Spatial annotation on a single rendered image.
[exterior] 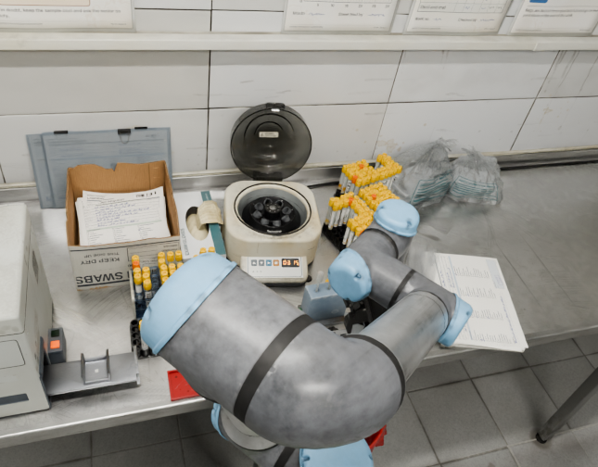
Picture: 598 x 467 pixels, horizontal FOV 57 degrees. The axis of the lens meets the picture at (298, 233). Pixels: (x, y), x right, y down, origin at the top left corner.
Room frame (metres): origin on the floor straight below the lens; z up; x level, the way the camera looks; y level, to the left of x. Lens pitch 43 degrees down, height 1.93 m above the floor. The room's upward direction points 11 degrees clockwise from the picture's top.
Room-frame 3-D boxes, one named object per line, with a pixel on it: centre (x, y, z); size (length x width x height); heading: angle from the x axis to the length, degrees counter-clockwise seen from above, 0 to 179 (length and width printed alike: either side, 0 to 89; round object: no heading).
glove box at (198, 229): (1.01, 0.25, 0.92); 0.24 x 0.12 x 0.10; 24
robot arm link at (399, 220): (0.71, -0.16, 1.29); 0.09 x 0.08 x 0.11; 152
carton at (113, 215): (0.95, 0.43, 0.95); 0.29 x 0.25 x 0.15; 24
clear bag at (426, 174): (1.40, -0.32, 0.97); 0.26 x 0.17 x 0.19; 133
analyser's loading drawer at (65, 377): (0.55, 0.36, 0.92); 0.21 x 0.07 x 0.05; 114
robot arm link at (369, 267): (0.62, -0.13, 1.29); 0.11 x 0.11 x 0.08; 62
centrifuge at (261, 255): (1.04, 0.07, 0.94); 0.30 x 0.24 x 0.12; 15
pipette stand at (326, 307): (0.84, -0.09, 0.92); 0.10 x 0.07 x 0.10; 117
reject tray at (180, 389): (0.60, 0.17, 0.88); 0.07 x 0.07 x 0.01; 24
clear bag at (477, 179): (1.47, -0.52, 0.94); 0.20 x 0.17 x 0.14; 92
